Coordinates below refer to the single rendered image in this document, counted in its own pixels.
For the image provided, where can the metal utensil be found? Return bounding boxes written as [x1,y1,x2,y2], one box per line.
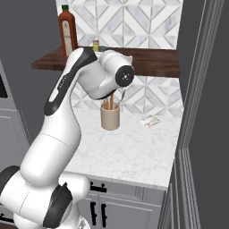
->
[116,85,129,107]

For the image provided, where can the grey drawer front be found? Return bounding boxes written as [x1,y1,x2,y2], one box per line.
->
[88,178,165,205]

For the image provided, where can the grey appliance cabinet unit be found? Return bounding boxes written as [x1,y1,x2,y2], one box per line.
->
[0,58,32,173]

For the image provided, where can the wooden spoons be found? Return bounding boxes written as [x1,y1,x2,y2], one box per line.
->
[103,92,116,111]

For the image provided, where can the small yellow shaker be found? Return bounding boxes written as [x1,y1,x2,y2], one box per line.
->
[91,39,100,54]

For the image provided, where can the grey cupboard door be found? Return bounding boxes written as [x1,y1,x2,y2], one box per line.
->
[98,194,155,229]
[78,196,99,229]

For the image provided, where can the tall grey cabinet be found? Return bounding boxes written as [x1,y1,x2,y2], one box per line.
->
[157,0,229,229]

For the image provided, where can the black drawer handle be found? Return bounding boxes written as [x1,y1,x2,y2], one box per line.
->
[89,182,108,193]

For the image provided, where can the white flat packet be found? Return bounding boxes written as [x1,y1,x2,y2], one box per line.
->
[139,114,162,129]

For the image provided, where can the black cupboard door handle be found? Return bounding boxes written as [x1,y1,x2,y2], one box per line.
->
[100,203,108,228]
[89,201,98,226]

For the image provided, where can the red-brown condiment bottle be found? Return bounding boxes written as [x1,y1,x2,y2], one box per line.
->
[57,4,80,59]

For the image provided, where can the beige utensil pot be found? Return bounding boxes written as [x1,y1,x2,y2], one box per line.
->
[99,102,122,131]

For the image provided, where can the dark wooden shelf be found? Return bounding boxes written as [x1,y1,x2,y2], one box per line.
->
[30,45,181,79]

